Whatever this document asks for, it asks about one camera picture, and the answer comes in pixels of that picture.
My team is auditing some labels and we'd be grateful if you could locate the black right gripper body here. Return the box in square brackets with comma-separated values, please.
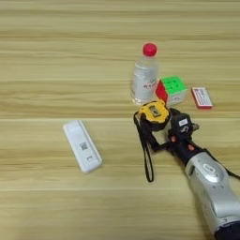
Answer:
[164, 134, 208, 167]

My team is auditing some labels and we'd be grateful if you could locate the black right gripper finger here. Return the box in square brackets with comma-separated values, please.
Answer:
[168, 107, 201, 133]
[138, 112, 171, 155]

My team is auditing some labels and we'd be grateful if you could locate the clear bottle red cap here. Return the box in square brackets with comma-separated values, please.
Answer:
[129, 42, 159, 106]

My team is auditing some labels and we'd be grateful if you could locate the red white small card box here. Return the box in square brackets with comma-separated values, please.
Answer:
[190, 86, 214, 111]

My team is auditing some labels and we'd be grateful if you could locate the white rectangular device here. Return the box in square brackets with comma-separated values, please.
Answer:
[62, 119, 104, 174]

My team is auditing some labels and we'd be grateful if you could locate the yellow black tape measure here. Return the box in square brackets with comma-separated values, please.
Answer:
[132, 99, 172, 184]

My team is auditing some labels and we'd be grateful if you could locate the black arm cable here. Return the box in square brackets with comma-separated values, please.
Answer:
[203, 149, 240, 181]

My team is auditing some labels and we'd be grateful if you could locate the colourful Rubik's cube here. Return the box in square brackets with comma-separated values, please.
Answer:
[155, 75, 188, 108]

